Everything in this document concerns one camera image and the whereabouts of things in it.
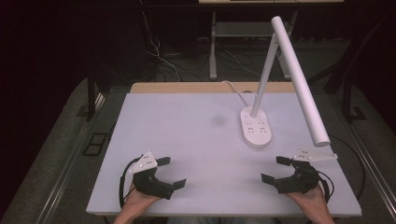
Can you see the grey metal stand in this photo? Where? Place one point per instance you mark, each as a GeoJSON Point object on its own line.
{"type": "Point", "coordinates": [213, 62]}

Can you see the person's left hand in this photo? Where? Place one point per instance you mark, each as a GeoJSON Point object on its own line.
{"type": "Point", "coordinates": [137, 202]}

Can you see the person's right hand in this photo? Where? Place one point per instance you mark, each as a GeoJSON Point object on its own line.
{"type": "Point", "coordinates": [311, 202]}

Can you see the white desk lamp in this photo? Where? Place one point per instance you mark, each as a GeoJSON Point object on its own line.
{"type": "Point", "coordinates": [292, 71]}

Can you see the aluminium floor rail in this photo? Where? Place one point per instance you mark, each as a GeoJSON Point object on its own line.
{"type": "Point", "coordinates": [370, 158]}
{"type": "Point", "coordinates": [71, 149]}

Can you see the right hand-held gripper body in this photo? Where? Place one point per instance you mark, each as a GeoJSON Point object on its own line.
{"type": "Point", "coordinates": [303, 182]}

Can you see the black stand leg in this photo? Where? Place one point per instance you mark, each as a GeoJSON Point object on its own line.
{"type": "Point", "coordinates": [91, 99]}
{"type": "Point", "coordinates": [348, 102]}

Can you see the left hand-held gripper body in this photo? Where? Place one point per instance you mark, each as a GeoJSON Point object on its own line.
{"type": "Point", "coordinates": [149, 183]}

